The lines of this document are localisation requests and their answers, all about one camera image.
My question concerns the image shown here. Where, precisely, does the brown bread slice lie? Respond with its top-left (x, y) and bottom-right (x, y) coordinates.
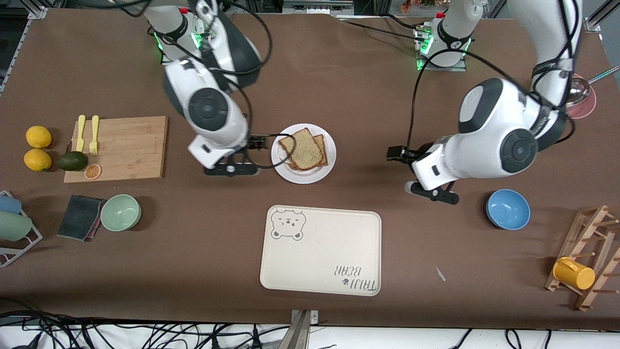
top-left (312, 134), bottom-right (329, 168)
top-left (279, 127), bottom-right (324, 171)

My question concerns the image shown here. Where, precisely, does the white round plate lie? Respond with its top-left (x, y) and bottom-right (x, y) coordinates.
top-left (271, 124), bottom-right (337, 185)

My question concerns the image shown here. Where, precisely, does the pink plate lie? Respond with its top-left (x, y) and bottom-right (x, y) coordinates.
top-left (566, 73), bottom-right (597, 120)

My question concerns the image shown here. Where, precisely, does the wooden cutting board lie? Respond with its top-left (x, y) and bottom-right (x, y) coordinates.
top-left (64, 115), bottom-right (169, 183)

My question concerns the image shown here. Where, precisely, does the blue bowl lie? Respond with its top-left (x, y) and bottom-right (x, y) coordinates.
top-left (486, 189), bottom-right (531, 231)

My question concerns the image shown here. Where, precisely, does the mint green bowl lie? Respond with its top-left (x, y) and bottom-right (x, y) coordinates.
top-left (100, 194), bottom-right (142, 232)

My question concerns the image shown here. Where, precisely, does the cream bear print tray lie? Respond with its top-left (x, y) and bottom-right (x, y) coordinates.
top-left (260, 205), bottom-right (382, 297)

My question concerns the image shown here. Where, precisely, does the dark green avocado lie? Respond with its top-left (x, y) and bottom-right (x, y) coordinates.
top-left (58, 151), bottom-right (89, 172)

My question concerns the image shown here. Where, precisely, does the grey metal box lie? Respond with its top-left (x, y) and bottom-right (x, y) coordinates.
top-left (282, 0), bottom-right (355, 15)

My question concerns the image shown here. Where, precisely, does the colourful toy pile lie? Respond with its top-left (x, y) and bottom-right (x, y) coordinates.
top-left (400, 0), bottom-right (436, 13)

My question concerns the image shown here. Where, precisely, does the dark grey folded cloth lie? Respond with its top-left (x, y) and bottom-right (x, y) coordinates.
top-left (57, 195), bottom-right (106, 242)

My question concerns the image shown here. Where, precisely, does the metal ladle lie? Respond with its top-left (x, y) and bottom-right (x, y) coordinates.
top-left (564, 66), bottom-right (620, 108)

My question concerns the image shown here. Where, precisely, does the wooden mug rack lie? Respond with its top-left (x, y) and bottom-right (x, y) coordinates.
top-left (544, 205), bottom-right (620, 312)

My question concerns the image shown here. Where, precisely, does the yellow mug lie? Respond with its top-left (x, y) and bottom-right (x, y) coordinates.
top-left (553, 257), bottom-right (596, 290)

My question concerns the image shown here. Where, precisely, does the yellow lemon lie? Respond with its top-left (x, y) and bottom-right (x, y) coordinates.
top-left (26, 126), bottom-right (53, 149)
top-left (24, 149), bottom-right (52, 172)

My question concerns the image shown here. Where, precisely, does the light blue cup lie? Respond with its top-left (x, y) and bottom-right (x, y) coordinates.
top-left (0, 195), bottom-right (22, 215)

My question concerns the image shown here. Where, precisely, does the pale green cup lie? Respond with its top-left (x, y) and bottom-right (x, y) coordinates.
top-left (0, 211), bottom-right (33, 242)

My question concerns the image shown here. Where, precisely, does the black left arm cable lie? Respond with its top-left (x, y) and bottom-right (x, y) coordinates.
top-left (411, 48), bottom-right (538, 152)

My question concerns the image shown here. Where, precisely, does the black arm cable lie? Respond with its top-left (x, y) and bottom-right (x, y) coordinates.
top-left (411, 48), bottom-right (538, 152)
top-left (191, 0), bottom-right (297, 170)

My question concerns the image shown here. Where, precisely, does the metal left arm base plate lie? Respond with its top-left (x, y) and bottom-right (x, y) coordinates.
top-left (416, 24), bottom-right (468, 72)

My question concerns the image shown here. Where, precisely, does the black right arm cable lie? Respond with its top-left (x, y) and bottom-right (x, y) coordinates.
top-left (191, 0), bottom-right (297, 170)

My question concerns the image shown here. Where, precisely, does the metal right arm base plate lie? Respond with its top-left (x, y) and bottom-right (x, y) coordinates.
top-left (160, 19), bottom-right (216, 66)

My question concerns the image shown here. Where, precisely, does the white wire dish rack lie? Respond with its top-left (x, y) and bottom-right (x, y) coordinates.
top-left (0, 190), bottom-right (43, 268)

